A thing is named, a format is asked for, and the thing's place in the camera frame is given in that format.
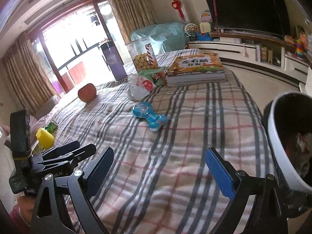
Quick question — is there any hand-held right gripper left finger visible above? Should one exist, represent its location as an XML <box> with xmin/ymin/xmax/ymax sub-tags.
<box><xmin>29</xmin><ymin>147</ymin><xmax>115</xmax><ymax>234</ymax></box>

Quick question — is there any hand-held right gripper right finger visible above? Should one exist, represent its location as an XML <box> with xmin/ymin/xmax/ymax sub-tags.
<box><xmin>205</xmin><ymin>147</ymin><xmax>289</xmax><ymax>234</ymax></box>

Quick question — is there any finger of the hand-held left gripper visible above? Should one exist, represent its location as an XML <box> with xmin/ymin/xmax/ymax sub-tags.
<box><xmin>37</xmin><ymin>143</ymin><xmax>97</xmax><ymax>169</ymax></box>
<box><xmin>40</xmin><ymin>140</ymin><xmax>81</xmax><ymax>160</ymax></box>

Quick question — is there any yellow foam fruit net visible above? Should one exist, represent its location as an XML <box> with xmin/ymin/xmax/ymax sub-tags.
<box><xmin>36</xmin><ymin>128</ymin><xmax>55</xmax><ymax>150</ymax></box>

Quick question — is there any white black trash bin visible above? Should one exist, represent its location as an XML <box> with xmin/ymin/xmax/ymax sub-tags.
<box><xmin>263</xmin><ymin>91</ymin><xmax>312</xmax><ymax>218</ymax></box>

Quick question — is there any person's left forearm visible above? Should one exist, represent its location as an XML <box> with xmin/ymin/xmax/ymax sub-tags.
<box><xmin>10</xmin><ymin>195</ymin><xmax>37</xmax><ymax>227</ymax></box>

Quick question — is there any green crumpled packet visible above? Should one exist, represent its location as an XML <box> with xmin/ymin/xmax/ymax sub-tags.
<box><xmin>44</xmin><ymin>119</ymin><xmax>58</xmax><ymax>134</ymax></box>

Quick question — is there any beige sofa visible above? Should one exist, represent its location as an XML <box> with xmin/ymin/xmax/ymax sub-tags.
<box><xmin>29</xmin><ymin>95</ymin><xmax>61</xmax><ymax>127</ymax></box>

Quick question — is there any plaid tablecloth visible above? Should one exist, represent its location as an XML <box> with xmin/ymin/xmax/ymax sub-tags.
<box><xmin>29</xmin><ymin>48</ymin><xmax>281</xmax><ymax>234</ymax></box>

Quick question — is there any beige patterned curtain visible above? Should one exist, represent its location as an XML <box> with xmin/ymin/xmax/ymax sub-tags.
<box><xmin>0</xmin><ymin>33</ymin><xmax>60</xmax><ymax>117</ymax></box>
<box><xmin>105</xmin><ymin>0</ymin><xmax>156</xmax><ymax>43</ymax></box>

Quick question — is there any red apple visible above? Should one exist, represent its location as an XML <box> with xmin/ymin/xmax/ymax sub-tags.
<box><xmin>78</xmin><ymin>83</ymin><xmax>97</xmax><ymax>103</ymax></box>

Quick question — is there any blue bone-shaped packet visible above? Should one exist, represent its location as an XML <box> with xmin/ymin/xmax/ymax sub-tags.
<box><xmin>132</xmin><ymin>102</ymin><xmax>168</xmax><ymax>131</ymax></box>

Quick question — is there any white crumpled paper bag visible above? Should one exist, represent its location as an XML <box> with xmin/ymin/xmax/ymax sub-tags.
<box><xmin>127</xmin><ymin>73</ymin><xmax>156</xmax><ymax>101</ymax></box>

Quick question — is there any purple water bottle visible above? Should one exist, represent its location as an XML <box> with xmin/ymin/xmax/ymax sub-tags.
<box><xmin>100</xmin><ymin>41</ymin><xmax>127</xmax><ymax>81</ymax></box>

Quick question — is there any balcony glass door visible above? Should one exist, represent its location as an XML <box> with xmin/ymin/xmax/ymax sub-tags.
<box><xmin>27</xmin><ymin>0</ymin><xmax>127</xmax><ymax>95</ymax></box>

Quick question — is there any orange picture book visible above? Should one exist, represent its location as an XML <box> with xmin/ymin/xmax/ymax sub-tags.
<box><xmin>165</xmin><ymin>53</ymin><xmax>227</xmax><ymax>87</ymax></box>

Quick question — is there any green snack packet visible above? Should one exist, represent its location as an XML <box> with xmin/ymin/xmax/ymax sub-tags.
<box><xmin>139</xmin><ymin>66</ymin><xmax>168</xmax><ymax>86</ymax></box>

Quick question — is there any clear snack jar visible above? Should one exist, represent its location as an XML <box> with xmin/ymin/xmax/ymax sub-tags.
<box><xmin>125</xmin><ymin>35</ymin><xmax>159</xmax><ymax>74</ymax></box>

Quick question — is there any white television cabinet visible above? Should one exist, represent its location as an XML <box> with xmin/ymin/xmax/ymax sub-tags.
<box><xmin>188</xmin><ymin>30</ymin><xmax>312</xmax><ymax>88</ymax></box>

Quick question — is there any ferris wheel toy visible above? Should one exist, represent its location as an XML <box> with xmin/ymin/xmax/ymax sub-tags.
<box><xmin>184</xmin><ymin>23</ymin><xmax>198</xmax><ymax>42</ymax></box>

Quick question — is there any teal plastic dust cover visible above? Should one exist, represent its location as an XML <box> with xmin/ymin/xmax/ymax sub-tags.
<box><xmin>129</xmin><ymin>21</ymin><xmax>191</xmax><ymax>54</ymax></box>

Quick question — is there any cartoon cutout sign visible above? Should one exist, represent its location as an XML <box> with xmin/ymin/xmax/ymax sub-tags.
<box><xmin>200</xmin><ymin>10</ymin><xmax>212</xmax><ymax>23</ymax></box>

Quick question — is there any black flat television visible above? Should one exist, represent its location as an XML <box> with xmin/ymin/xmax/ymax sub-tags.
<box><xmin>202</xmin><ymin>0</ymin><xmax>292</xmax><ymax>38</ymax></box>

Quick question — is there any red hanging heart decoration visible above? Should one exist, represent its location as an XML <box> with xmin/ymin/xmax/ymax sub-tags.
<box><xmin>161</xmin><ymin>0</ymin><xmax>186</xmax><ymax>21</ymax></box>

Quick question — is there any colourful ring stacker toy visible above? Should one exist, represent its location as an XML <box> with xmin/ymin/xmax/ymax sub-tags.
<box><xmin>295</xmin><ymin>35</ymin><xmax>308</xmax><ymax>59</ymax></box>

